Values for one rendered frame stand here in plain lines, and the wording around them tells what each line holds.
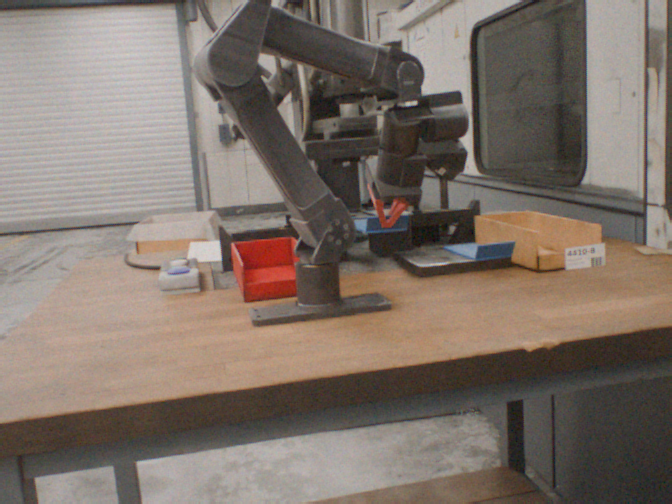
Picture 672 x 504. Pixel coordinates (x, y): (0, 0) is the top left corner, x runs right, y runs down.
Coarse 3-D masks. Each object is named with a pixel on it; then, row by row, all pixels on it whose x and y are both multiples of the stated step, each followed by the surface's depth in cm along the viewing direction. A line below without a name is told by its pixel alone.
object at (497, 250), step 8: (448, 248) 127; (456, 248) 126; (464, 248) 125; (480, 248) 114; (488, 248) 114; (496, 248) 115; (504, 248) 115; (512, 248) 116; (464, 256) 119; (472, 256) 117; (480, 256) 115; (488, 256) 116; (496, 256) 116; (504, 256) 116
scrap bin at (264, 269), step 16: (272, 240) 130; (288, 240) 130; (240, 256) 129; (256, 256) 129; (272, 256) 130; (288, 256) 131; (240, 272) 108; (256, 272) 126; (272, 272) 125; (288, 272) 124; (240, 288) 113; (256, 288) 105; (272, 288) 106; (288, 288) 107
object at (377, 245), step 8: (408, 224) 135; (384, 232) 134; (392, 232) 134; (400, 232) 135; (408, 232) 135; (368, 240) 144; (376, 240) 137; (384, 240) 134; (392, 240) 134; (400, 240) 135; (408, 240) 135; (376, 248) 138; (384, 248) 134; (392, 248) 135; (400, 248) 135; (408, 248) 135; (344, 256) 133; (384, 256) 135
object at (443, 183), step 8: (440, 176) 155; (440, 184) 156; (440, 192) 156; (440, 200) 156; (448, 200) 156; (440, 208) 157; (448, 208) 156; (448, 224) 157; (440, 232) 157; (448, 232) 156
